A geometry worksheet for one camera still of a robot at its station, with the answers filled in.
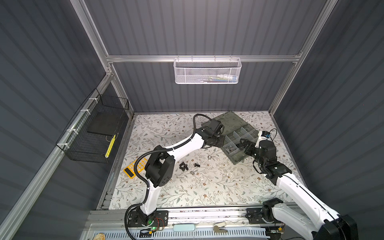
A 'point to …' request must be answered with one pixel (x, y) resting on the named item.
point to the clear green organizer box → (234, 129)
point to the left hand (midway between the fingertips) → (223, 141)
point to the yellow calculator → (130, 170)
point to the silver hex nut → (209, 157)
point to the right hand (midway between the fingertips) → (249, 142)
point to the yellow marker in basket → (110, 147)
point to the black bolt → (196, 165)
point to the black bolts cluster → (185, 166)
